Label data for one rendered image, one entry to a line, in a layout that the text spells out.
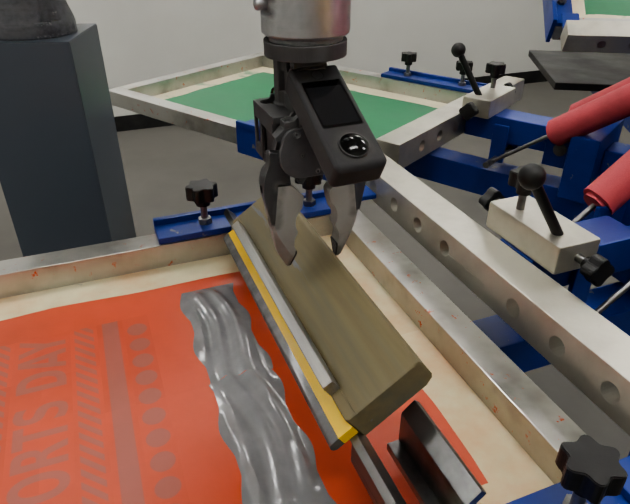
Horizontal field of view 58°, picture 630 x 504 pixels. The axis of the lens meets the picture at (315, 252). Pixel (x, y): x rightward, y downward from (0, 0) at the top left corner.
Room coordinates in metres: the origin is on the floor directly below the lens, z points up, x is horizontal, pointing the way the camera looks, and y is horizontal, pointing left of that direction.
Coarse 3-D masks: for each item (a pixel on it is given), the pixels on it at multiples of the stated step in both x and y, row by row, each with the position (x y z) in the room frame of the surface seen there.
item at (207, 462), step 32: (288, 384) 0.45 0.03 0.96; (192, 416) 0.40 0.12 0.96; (192, 448) 0.36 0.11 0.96; (224, 448) 0.36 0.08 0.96; (320, 448) 0.36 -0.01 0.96; (384, 448) 0.36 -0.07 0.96; (192, 480) 0.33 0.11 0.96; (224, 480) 0.33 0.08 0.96; (352, 480) 0.33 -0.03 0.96; (480, 480) 0.33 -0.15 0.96
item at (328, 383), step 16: (240, 224) 0.60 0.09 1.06; (240, 240) 0.57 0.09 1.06; (256, 256) 0.53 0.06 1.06; (272, 288) 0.47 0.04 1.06; (288, 304) 0.45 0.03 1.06; (288, 320) 0.42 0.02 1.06; (304, 336) 0.39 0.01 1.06; (304, 352) 0.38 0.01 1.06; (320, 368) 0.35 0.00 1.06; (320, 384) 0.34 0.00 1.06; (336, 384) 0.34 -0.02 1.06
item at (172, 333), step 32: (160, 288) 0.62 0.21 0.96; (192, 288) 0.62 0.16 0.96; (32, 320) 0.56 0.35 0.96; (64, 320) 0.56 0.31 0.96; (96, 320) 0.56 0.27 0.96; (160, 320) 0.56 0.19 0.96; (256, 320) 0.56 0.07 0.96; (160, 352) 0.50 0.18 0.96; (192, 352) 0.50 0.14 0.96; (192, 384) 0.45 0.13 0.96
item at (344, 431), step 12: (240, 252) 0.59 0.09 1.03; (252, 264) 0.56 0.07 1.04; (252, 276) 0.54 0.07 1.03; (264, 288) 0.51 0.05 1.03; (264, 300) 0.49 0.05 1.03; (276, 312) 0.47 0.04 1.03; (288, 336) 0.43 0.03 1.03; (300, 360) 0.40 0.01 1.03; (312, 372) 0.38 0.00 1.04; (312, 384) 0.37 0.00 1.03; (324, 396) 0.35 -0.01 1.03; (324, 408) 0.34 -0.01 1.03; (336, 408) 0.33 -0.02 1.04; (336, 420) 0.32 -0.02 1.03; (336, 432) 0.31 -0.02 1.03; (348, 432) 0.31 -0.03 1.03
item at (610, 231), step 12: (588, 228) 0.63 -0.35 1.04; (600, 228) 0.63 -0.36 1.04; (612, 228) 0.63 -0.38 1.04; (624, 228) 0.63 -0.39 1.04; (504, 240) 0.60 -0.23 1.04; (612, 240) 0.60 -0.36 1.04; (624, 240) 0.60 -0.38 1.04; (600, 252) 0.59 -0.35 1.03; (612, 252) 0.60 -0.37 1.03; (624, 252) 0.61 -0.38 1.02; (612, 264) 0.60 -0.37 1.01; (624, 264) 0.61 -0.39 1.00; (552, 276) 0.57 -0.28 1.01; (564, 276) 0.57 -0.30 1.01
